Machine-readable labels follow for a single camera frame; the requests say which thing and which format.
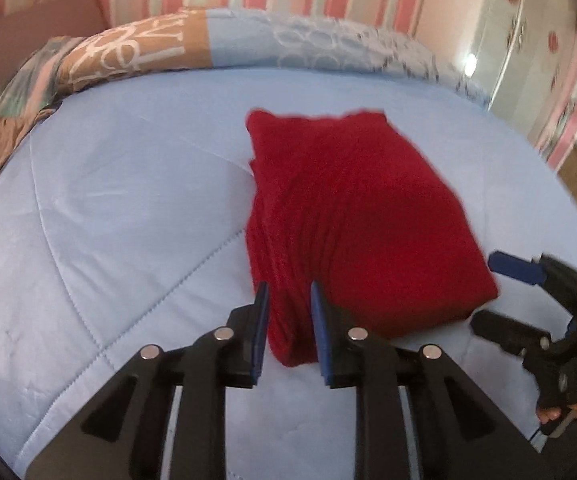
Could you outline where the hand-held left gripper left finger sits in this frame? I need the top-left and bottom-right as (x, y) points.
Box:
(24, 280), (270, 480)

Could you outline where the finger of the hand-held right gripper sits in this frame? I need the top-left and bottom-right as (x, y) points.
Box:
(470, 309), (555, 358)
(487, 251), (577, 323)

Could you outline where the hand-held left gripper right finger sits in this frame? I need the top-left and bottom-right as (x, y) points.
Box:
(309, 280), (554, 480)

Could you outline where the red knitted sweater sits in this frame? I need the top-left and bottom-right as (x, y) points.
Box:
(245, 107), (500, 368)

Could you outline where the person's right hand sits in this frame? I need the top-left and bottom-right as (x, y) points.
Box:
(536, 399), (577, 423)

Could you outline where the light blue bed quilt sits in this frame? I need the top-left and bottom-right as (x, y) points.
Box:
(0, 67), (577, 480)

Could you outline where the glossy floral wardrobe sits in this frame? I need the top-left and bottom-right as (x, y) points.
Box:
(458, 0), (577, 147)

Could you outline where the patterned blue brown pillow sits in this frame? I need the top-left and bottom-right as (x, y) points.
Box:
(58, 6), (491, 109)

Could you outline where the plaid pillow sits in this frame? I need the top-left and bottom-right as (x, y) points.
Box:
(0, 35), (85, 119)

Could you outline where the brown headboard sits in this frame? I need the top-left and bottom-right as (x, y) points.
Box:
(0, 0), (110, 112)

